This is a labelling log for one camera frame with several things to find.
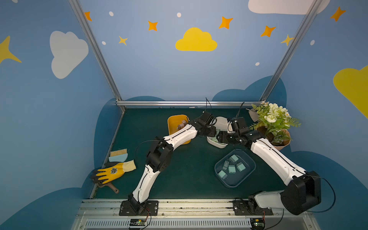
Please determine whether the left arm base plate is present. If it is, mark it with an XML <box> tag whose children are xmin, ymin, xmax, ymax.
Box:
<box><xmin>119</xmin><ymin>200</ymin><xmax>159</xmax><ymax>216</ymax></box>

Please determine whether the brush with blue handle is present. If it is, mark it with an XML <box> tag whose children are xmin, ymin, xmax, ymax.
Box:
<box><xmin>108</xmin><ymin>149</ymin><xmax>128</xmax><ymax>163</ymax></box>

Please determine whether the yellow storage box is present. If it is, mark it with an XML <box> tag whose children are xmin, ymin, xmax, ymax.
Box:
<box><xmin>167</xmin><ymin>115</ymin><xmax>189</xmax><ymax>135</ymax></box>

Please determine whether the wooden handle tool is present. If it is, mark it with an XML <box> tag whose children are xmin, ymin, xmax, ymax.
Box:
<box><xmin>97</xmin><ymin>182</ymin><xmax>119</xmax><ymax>194</ymax></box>

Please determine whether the white storage box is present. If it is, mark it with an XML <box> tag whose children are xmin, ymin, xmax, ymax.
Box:
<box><xmin>207</xmin><ymin>117</ymin><xmax>232</xmax><ymax>149</ymax></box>

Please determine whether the potted artificial plant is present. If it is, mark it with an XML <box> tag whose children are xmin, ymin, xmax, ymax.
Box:
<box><xmin>250</xmin><ymin>101</ymin><xmax>301</xmax><ymax>147</ymax></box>

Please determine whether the yellow work glove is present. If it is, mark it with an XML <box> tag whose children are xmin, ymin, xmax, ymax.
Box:
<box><xmin>90</xmin><ymin>160</ymin><xmax>136</xmax><ymax>185</ymax></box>

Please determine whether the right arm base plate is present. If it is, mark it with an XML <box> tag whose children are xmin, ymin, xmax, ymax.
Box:
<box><xmin>232</xmin><ymin>198</ymin><xmax>274</xmax><ymax>216</ymax></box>

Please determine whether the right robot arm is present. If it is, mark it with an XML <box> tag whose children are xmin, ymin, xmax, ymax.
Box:
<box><xmin>216</xmin><ymin>117</ymin><xmax>322</xmax><ymax>215</ymax></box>

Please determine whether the clear blue storage box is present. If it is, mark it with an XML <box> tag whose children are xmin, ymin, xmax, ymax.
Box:
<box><xmin>214</xmin><ymin>149</ymin><xmax>256</xmax><ymax>188</ymax></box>

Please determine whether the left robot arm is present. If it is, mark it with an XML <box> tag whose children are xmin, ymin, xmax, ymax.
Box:
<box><xmin>128</xmin><ymin>111</ymin><xmax>217</xmax><ymax>213</ymax></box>

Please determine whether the aluminium frame rail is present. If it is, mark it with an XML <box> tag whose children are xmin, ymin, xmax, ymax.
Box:
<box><xmin>116</xmin><ymin>101</ymin><xmax>261</xmax><ymax>107</ymax></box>

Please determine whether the blue plug pile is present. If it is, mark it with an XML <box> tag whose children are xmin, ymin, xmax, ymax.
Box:
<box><xmin>223</xmin><ymin>161</ymin><xmax>230</xmax><ymax>170</ymax></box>
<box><xmin>218</xmin><ymin>170</ymin><xmax>228</xmax><ymax>180</ymax></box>

